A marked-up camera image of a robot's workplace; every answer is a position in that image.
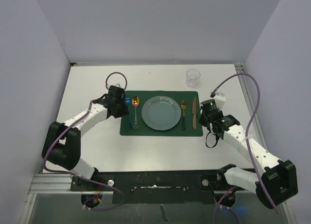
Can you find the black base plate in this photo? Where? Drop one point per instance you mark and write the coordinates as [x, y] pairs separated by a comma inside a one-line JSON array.
[[162, 187]]

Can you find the teal round plate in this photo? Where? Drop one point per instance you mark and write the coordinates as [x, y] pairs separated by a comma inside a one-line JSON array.
[[161, 113]]

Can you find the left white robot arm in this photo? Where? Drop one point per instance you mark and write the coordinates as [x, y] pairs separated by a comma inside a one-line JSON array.
[[62, 148]]

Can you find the gold iridescent spoon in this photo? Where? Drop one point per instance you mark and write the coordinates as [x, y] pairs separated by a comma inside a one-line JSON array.
[[135, 104]]

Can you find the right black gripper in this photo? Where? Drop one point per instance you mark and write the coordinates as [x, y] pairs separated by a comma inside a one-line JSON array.
[[202, 120]]

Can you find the gold fork green handle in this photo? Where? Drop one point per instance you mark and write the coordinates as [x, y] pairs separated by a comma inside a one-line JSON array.
[[184, 106]]

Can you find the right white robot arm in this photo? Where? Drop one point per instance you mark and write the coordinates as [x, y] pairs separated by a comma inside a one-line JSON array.
[[274, 180]]

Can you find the blue plastic spoon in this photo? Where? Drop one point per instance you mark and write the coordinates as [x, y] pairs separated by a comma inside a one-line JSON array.
[[128, 102]]

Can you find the dark green placemat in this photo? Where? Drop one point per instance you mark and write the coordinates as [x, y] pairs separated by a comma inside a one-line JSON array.
[[144, 130]]

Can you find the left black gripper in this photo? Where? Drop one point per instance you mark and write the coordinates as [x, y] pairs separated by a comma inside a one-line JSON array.
[[124, 112]]

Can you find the clear plastic cup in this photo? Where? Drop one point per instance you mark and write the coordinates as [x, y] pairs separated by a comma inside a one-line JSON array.
[[192, 78]]

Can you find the copper knife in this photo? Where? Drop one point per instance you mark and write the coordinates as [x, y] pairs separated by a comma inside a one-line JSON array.
[[194, 113]]

